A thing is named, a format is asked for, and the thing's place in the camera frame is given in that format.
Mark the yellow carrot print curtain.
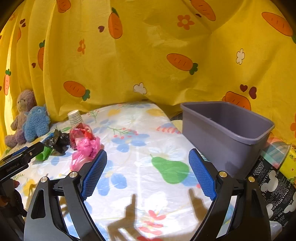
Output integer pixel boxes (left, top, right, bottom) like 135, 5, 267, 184
1, 1, 295, 143

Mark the purple teddy bear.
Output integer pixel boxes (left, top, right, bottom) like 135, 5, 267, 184
4, 89, 37, 148

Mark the black printed bag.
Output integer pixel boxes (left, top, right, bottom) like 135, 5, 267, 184
250, 156, 295, 226

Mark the floral white bed sheet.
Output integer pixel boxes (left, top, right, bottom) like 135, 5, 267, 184
0, 100, 236, 241

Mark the blue plush monster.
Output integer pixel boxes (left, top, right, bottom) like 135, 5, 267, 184
23, 105, 51, 143

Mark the yellow plush toy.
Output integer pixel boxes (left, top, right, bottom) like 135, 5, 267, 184
171, 120, 183, 133

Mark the pink plastic bag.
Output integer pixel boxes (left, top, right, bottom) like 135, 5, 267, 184
70, 137, 101, 172

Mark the grey plastic bin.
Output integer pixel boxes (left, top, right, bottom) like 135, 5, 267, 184
181, 101, 275, 179

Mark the green foam net sleeve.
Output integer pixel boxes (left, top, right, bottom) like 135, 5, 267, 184
36, 146, 53, 161

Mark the yellow green box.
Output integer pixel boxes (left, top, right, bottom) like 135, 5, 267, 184
280, 144, 296, 187

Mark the black plastic bag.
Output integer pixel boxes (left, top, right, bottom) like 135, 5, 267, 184
53, 129, 70, 155

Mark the red snack wrapper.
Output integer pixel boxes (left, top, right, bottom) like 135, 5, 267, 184
69, 123, 95, 150

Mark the small grid paper cup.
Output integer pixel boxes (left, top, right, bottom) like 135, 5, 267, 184
68, 109, 83, 126

